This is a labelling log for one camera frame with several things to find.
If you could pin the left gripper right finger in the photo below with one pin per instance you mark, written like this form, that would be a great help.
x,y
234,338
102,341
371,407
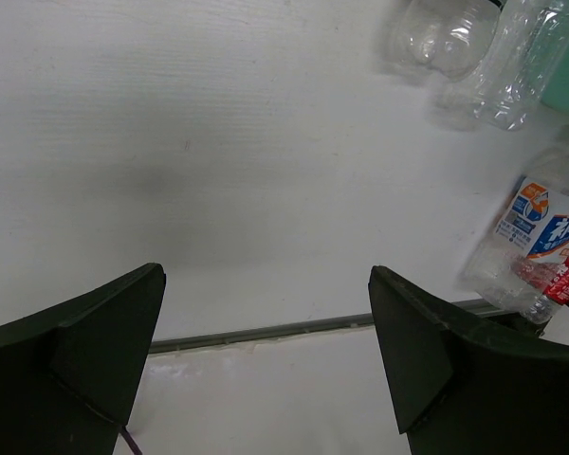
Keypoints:
x,y
465,384

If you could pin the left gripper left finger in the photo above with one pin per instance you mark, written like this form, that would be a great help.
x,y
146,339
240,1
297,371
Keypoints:
x,y
69,375

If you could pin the red-label red-cap bottle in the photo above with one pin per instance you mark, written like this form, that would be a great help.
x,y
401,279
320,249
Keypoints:
x,y
554,296

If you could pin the blue-label clear bottle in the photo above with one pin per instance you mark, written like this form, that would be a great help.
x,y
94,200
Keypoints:
x,y
527,241

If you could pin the small black-cap clear bottle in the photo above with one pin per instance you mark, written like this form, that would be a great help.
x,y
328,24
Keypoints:
x,y
445,37

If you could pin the clear crushed plastic bottle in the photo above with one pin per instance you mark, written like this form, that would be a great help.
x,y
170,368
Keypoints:
x,y
507,85

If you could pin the aluminium frame rail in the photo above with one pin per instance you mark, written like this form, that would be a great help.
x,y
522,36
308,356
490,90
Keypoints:
x,y
176,345

